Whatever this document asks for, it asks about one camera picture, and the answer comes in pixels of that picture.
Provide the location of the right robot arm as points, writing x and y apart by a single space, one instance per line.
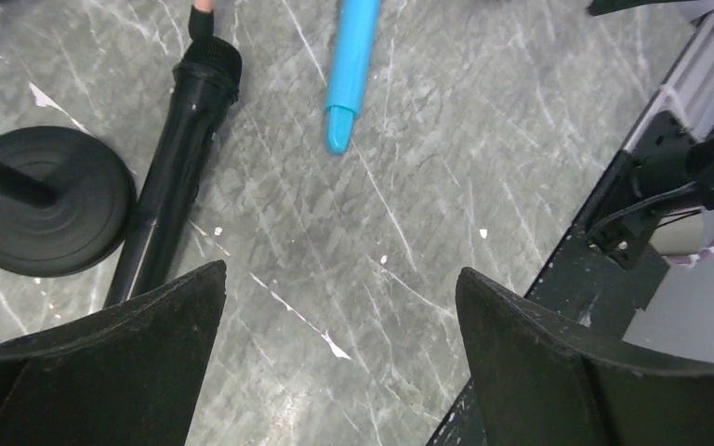
668 170

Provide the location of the pink music stand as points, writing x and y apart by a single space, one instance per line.
201 22

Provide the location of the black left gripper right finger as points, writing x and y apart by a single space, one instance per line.
543 379

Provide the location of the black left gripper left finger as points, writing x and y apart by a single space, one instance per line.
130 374

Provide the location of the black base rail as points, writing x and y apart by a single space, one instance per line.
580 283

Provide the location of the black microphone orange end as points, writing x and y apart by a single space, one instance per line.
206 84

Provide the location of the black clip desk mic stand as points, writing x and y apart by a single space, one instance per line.
65 201

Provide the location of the blue microphone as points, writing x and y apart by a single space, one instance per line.
349 67

